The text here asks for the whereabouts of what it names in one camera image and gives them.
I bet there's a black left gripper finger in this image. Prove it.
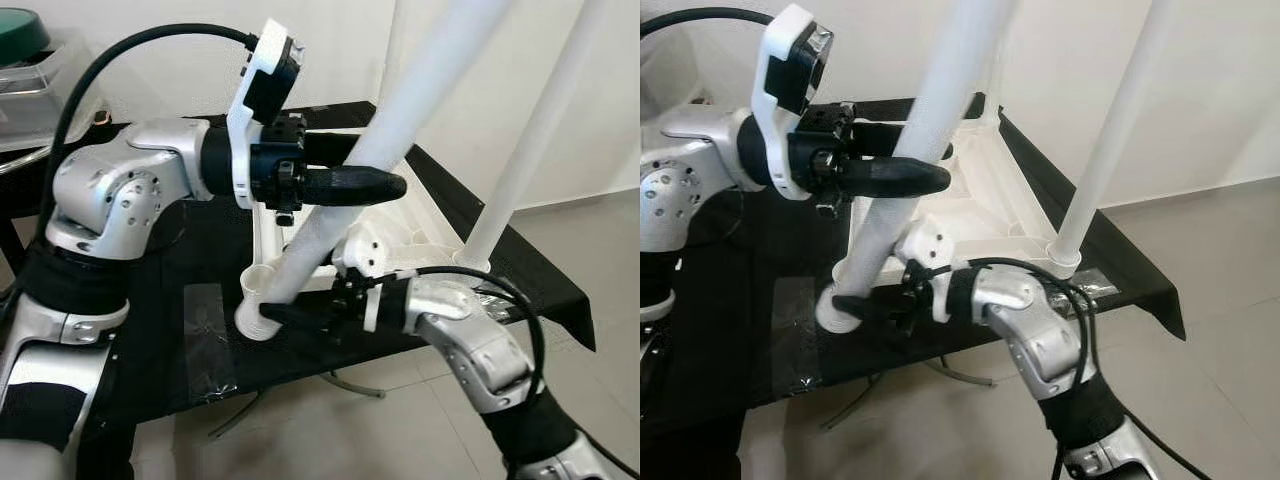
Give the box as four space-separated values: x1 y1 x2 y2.
850 120 909 159
300 164 410 209
303 130 369 167
840 154 954 200

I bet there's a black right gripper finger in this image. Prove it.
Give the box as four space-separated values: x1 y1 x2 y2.
829 292 908 325
257 301 338 331

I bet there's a white plastic children table top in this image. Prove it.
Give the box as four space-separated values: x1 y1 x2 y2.
235 155 491 343
815 110 1086 334

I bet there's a clear plastic wrapper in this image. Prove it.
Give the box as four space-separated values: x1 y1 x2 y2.
770 275 826 391
185 283 241 401

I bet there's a metal table leg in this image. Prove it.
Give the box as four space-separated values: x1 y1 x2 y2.
925 358 996 386
320 370 386 399

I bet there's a black tablecloth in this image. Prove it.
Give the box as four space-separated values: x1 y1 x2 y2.
0 100 598 480
640 92 1188 480

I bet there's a clear tape patch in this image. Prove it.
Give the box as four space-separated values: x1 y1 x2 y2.
1060 270 1121 301
470 290 521 323

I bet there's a clear plastic container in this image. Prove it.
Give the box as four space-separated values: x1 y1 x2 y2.
0 45 101 151

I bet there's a black wok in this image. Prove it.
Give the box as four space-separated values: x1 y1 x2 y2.
0 110 111 176

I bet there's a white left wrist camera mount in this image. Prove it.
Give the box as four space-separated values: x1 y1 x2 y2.
226 20 304 209
750 3 834 201

